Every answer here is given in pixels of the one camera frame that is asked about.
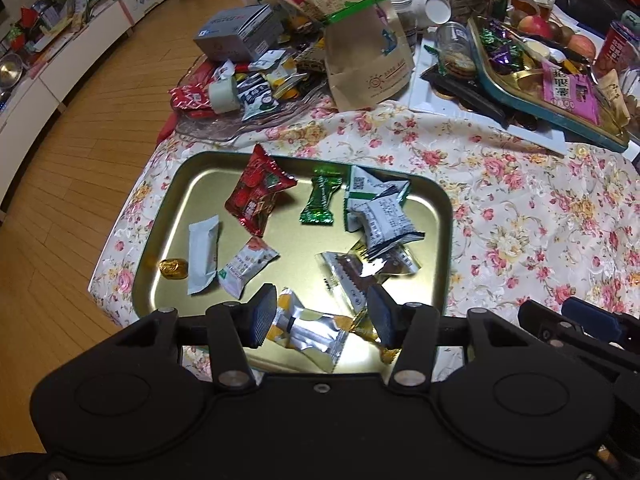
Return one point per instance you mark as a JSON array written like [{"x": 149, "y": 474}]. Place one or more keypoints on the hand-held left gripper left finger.
[{"x": 262, "y": 316}]

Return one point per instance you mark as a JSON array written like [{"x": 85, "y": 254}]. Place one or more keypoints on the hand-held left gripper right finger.
[{"x": 380, "y": 316}]

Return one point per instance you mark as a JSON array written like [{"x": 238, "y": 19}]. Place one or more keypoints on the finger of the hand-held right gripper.
[
  {"x": 542, "y": 322},
  {"x": 595, "y": 320}
]

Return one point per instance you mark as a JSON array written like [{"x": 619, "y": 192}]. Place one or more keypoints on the silver yellow snack packet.
[{"x": 310, "y": 335}]

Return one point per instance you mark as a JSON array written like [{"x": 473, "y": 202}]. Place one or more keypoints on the white packet with red print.
[{"x": 245, "y": 265}]

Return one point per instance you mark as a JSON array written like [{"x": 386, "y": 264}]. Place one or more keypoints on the clear brown snack packet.
[{"x": 345, "y": 272}]

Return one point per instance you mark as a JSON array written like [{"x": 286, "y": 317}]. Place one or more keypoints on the gold metal tray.
[{"x": 295, "y": 246}]

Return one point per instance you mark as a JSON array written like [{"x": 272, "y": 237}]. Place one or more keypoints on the long white snack packet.
[{"x": 202, "y": 255}]

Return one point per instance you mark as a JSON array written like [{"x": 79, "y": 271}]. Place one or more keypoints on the white black snack packet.
[{"x": 390, "y": 220}]

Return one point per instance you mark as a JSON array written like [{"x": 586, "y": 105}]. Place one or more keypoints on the round gold candy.
[{"x": 173, "y": 268}]

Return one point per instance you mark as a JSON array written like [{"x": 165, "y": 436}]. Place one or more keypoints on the red snack packet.
[{"x": 255, "y": 190}]

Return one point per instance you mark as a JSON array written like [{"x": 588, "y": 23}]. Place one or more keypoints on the dark green candy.
[{"x": 320, "y": 200}]

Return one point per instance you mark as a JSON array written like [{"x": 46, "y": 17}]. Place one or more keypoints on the white green snack packet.
[{"x": 360, "y": 185}]

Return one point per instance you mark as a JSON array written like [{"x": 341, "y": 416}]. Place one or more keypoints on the floral tablecloth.
[{"x": 525, "y": 210}]

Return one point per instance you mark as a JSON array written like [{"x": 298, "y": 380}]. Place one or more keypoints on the glass plate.
[{"x": 210, "y": 127}]

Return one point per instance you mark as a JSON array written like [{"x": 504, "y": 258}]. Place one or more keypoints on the white flat board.
[{"x": 430, "y": 100}]

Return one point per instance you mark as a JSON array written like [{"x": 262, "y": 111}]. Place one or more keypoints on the tape roll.
[{"x": 222, "y": 97}]

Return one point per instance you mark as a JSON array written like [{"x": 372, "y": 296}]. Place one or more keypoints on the pile of small snack packets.
[{"x": 265, "y": 90}]

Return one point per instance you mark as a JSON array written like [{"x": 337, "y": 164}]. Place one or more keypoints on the beige snack packet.
[{"x": 612, "y": 92}]

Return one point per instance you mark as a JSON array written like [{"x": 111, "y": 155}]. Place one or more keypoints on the pink snack packet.
[{"x": 570, "y": 92}]

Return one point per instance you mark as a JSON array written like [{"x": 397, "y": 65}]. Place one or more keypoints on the teal tray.
[{"x": 505, "y": 95}]

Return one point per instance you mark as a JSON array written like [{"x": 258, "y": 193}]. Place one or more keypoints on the red patterned packet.
[{"x": 190, "y": 95}]

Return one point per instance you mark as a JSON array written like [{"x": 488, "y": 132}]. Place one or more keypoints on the clear plastic container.
[{"x": 634, "y": 90}]

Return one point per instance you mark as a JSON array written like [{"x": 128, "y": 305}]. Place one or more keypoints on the black tray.
[{"x": 470, "y": 95}]

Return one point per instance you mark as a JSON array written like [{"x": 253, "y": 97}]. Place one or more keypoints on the kraft bag with sun logo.
[{"x": 365, "y": 70}]

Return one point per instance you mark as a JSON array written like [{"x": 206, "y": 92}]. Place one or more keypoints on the red can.
[{"x": 612, "y": 50}]

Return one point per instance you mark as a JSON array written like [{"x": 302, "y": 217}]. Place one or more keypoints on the heap of foil wrapped candies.
[{"x": 500, "y": 52}]

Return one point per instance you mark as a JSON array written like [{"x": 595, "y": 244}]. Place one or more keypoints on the red apple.
[
  {"x": 582, "y": 46},
  {"x": 535, "y": 26}
]

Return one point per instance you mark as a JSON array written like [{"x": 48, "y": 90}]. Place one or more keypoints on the grey cardboard box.
[{"x": 230, "y": 35}]

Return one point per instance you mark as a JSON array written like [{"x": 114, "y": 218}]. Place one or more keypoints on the glass jar with cookies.
[{"x": 452, "y": 40}]

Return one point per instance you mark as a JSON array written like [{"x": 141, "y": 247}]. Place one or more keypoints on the pale green lid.
[{"x": 631, "y": 22}]

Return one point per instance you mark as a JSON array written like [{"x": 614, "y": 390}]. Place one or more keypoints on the white paper cup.
[{"x": 437, "y": 10}]

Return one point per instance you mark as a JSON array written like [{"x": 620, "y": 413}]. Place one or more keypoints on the white low cabinet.
[{"x": 75, "y": 60}]

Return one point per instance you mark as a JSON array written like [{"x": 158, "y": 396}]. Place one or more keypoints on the metal bowl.
[{"x": 11, "y": 70}]

